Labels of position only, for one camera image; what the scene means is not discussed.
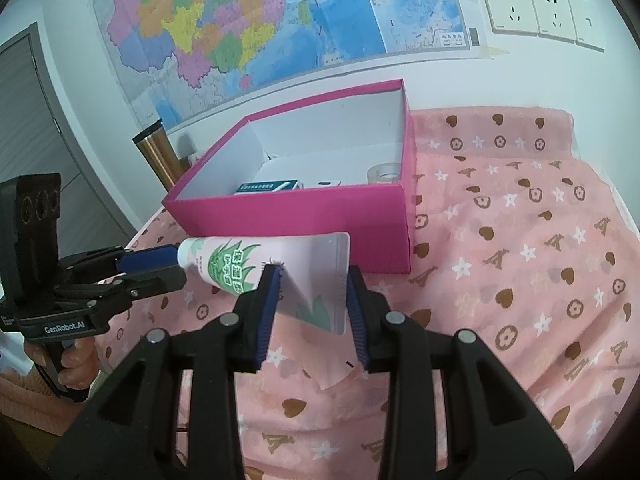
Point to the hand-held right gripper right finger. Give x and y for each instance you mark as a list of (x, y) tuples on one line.
[(357, 320)]

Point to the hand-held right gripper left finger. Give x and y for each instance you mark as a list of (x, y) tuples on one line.
[(267, 310)]

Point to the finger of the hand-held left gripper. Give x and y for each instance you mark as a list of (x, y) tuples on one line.
[(150, 282), (150, 257)]

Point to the white green tube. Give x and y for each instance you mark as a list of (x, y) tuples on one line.
[(225, 260)]

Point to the pink cardboard box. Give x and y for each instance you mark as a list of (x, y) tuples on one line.
[(300, 215)]

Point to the teal and white small box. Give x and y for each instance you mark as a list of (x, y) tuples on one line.
[(265, 186)]

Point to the clear tape roll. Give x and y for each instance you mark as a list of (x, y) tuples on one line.
[(372, 175)]

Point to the person's left forearm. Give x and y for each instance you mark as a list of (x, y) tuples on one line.
[(25, 400)]

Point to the person's left hand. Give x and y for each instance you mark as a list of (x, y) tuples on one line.
[(77, 362)]

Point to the brown steel thermos cup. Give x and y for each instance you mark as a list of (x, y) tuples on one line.
[(160, 160)]

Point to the grey cabinet door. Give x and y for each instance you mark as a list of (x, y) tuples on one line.
[(40, 110)]

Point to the pink printed cloth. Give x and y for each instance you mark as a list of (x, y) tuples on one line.
[(500, 235)]

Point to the colourful wall map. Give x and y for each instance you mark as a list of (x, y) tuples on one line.
[(250, 20)]

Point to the white wall socket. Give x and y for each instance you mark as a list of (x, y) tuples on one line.
[(552, 12), (507, 7)]

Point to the white wall switch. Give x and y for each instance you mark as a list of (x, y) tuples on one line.
[(590, 25)]

